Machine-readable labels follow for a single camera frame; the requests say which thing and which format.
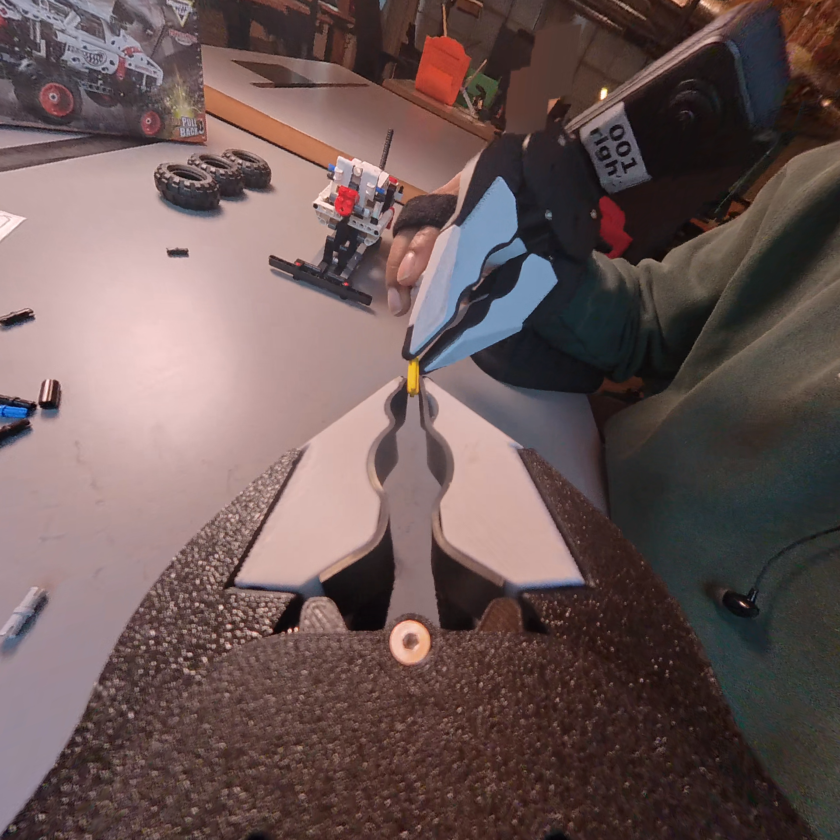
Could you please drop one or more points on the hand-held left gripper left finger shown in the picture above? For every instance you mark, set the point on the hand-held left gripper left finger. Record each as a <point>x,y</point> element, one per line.
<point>315,519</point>

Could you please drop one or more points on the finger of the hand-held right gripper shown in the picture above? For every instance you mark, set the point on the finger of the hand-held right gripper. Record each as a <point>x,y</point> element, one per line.
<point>473,243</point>
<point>505,309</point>

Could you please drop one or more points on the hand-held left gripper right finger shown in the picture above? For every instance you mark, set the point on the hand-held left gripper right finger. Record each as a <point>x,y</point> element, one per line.
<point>512,519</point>

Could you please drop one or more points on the yellow axle rod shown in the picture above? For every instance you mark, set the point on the yellow axle rod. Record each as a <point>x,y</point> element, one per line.
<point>414,378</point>

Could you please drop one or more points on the brick-built truck model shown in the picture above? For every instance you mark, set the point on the brick-built truck model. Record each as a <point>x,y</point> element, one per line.
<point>348,210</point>

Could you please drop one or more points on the pile of small brick pieces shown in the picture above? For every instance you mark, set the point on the pile of small brick pieces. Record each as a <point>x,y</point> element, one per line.
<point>26,407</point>

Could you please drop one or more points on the person's right forearm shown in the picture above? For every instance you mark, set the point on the person's right forearm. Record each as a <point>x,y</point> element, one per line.
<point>597,328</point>

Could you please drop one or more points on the person's right hand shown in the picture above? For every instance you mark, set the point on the person's right hand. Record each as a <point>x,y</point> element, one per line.
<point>410,263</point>

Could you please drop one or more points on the orange chair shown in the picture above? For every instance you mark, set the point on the orange chair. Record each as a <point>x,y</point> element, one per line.
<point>444,68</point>

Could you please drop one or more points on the wooden-edged table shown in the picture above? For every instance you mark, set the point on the wooden-edged table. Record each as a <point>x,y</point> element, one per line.
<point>341,112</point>

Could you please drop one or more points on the person's torso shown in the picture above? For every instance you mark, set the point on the person's torso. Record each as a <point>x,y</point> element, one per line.
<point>735,433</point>

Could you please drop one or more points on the black clothing toggle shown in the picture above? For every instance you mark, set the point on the black clothing toggle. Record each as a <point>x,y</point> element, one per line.
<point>740,603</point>

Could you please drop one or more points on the black toy set box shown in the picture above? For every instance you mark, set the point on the black toy set box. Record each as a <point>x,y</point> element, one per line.
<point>92,66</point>

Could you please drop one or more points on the sticker sheet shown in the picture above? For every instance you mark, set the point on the sticker sheet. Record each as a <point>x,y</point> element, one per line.
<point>9,225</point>

